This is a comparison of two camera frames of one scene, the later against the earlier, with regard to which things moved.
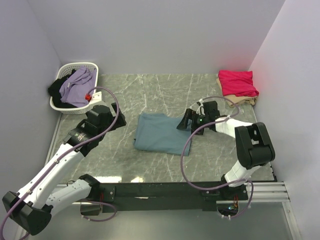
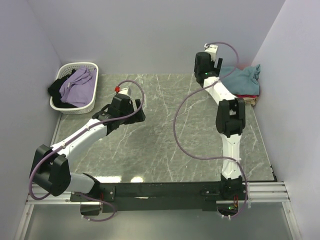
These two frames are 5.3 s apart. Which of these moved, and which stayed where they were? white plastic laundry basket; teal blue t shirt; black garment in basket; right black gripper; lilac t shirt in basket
Moved: right black gripper; teal blue t shirt
Stayed: black garment in basket; white plastic laundry basket; lilac t shirt in basket
